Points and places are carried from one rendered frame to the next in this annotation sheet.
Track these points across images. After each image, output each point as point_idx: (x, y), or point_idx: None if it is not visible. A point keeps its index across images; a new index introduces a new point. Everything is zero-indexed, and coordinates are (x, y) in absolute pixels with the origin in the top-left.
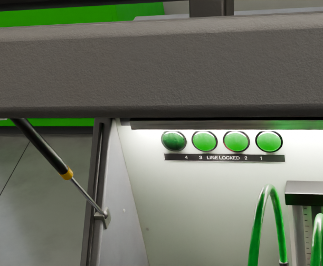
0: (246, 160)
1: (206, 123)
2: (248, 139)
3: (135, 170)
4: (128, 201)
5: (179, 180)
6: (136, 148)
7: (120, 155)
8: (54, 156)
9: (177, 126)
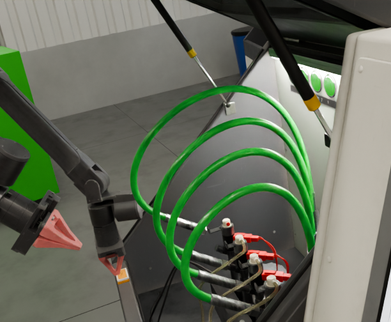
0: (322, 102)
1: (294, 56)
2: (320, 81)
3: (281, 96)
4: (271, 118)
5: (296, 111)
6: (281, 76)
7: (271, 79)
8: (178, 34)
9: None
